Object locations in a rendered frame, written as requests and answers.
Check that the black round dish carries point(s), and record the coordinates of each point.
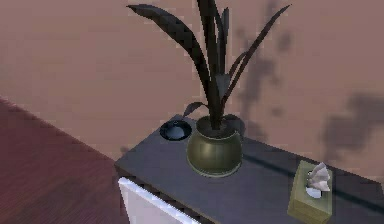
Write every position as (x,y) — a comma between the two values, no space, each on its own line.
(175,130)

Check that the dark house plant in green pot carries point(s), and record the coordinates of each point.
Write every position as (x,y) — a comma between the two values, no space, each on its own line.
(214,153)

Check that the olive green tissue box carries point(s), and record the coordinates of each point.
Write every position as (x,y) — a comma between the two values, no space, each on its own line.
(308,203)

